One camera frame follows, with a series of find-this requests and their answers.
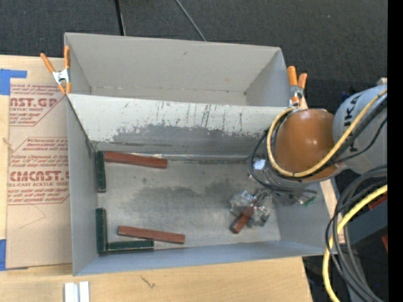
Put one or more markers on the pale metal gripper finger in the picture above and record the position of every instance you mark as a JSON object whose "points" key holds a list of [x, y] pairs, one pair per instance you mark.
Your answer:
{"points": [[263, 214], [240, 200]]}

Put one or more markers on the short red-brown block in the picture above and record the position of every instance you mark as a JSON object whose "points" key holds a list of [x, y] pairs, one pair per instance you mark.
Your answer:
{"points": [[241, 221]]}

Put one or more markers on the grey metal bin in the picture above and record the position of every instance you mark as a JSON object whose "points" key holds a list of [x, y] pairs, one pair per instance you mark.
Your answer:
{"points": [[189, 200]]}

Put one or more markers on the dark green flat block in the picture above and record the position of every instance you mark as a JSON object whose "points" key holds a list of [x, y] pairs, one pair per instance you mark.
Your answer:
{"points": [[100, 171], [130, 246], [101, 230]]}

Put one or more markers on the brown cardboard board red print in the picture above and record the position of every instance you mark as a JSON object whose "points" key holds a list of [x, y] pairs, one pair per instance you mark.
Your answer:
{"points": [[37, 168]]}

